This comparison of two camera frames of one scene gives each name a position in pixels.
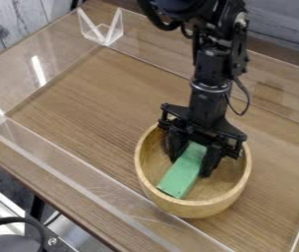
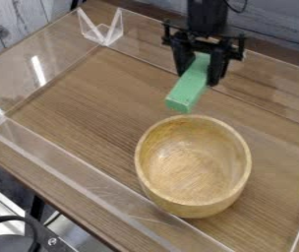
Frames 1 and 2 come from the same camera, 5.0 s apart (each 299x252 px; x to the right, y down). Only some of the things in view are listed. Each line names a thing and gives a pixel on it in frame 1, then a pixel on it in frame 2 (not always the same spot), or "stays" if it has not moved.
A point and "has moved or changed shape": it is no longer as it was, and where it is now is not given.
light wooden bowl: (211, 193) stays
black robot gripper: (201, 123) -> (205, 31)
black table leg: (37, 207) stays
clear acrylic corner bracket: (101, 33) stays
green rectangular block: (184, 169) has moved or changed shape
